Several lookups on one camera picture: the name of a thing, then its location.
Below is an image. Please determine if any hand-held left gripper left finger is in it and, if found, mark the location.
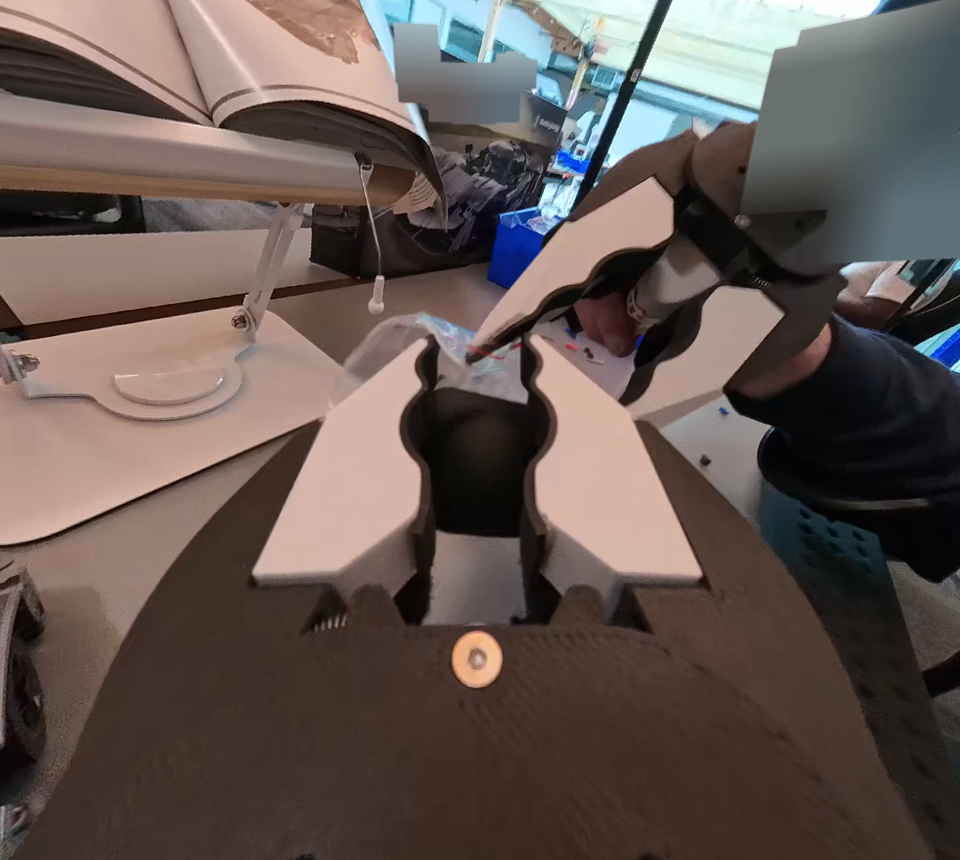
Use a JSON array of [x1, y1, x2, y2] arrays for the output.
[[251, 337, 440, 625]]

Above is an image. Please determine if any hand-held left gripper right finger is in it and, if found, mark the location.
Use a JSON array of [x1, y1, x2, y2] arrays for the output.
[[519, 335, 706, 614]]

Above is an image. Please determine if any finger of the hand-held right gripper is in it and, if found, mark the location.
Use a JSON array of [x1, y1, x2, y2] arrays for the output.
[[619, 284, 789, 420], [466, 177, 678, 360]]

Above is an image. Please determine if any clear bag of lego parts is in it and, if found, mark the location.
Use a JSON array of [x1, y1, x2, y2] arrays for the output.
[[321, 308, 543, 426]]

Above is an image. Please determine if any partly built lego car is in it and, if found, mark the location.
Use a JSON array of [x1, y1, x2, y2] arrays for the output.
[[0, 552, 48, 771]]

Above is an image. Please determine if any person's right forearm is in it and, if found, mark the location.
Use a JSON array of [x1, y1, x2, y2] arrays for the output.
[[723, 312, 960, 584]]

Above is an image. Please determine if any dark lego set box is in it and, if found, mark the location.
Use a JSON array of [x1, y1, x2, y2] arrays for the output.
[[309, 91, 567, 280]]

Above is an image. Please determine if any person's right hand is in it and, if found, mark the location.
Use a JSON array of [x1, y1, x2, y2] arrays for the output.
[[573, 290, 640, 359]]

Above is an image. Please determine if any blue plastic bin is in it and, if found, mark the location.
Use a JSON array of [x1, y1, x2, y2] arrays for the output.
[[487, 207, 565, 290]]

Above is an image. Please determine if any black pole with ribbed disc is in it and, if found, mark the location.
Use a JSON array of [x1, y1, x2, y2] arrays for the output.
[[573, 0, 717, 212]]

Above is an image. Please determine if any white book stand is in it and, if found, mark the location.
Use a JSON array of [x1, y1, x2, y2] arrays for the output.
[[0, 91, 402, 548]]

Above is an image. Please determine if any open instruction book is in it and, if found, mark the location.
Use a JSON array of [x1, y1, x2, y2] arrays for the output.
[[0, 0, 449, 231]]

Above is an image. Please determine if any stand cord with white pin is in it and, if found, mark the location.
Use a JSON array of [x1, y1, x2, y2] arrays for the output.
[[356, 151, 387, 316]]

